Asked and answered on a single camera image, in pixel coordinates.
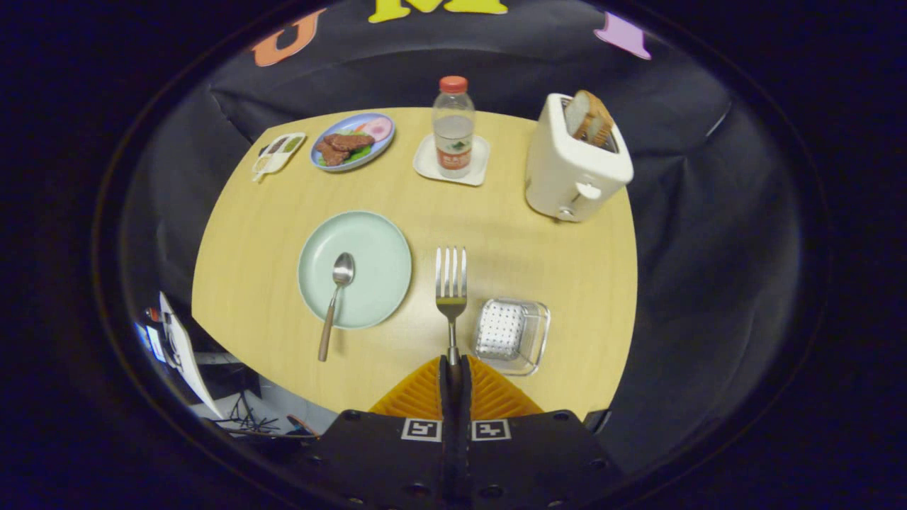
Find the pale green plate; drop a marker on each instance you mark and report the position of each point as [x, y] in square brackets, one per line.
[375, 283]

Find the clear glass container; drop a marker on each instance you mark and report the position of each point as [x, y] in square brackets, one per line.
[511, 336]

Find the pink ham slice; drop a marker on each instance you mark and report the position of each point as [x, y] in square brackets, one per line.
[378, 129]

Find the brown meat slice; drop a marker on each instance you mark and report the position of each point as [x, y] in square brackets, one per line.
[330, 154]
[352, 141]

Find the clear bottle with red cap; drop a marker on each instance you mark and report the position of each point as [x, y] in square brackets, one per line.
[453, 134]

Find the white board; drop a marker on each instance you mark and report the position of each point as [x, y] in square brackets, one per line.
[186, 354]

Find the white divided sauce dish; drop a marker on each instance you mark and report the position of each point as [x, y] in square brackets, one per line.
[278, 154]

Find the black table bracket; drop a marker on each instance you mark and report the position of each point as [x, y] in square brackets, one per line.
[596, 421]

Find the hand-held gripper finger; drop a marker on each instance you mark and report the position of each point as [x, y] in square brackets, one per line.
[463, 425]
[446, 425]

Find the black tripod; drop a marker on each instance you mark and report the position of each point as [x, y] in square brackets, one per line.
[244, 418]

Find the white square coaster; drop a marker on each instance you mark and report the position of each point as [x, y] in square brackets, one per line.
[425, 163]

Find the white toaster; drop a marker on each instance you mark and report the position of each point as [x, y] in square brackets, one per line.
[567, 177]

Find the blue food plate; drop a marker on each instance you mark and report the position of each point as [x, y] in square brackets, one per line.
[340, 127]

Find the blue screen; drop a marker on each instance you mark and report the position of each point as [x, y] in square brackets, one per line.
[152, 340]

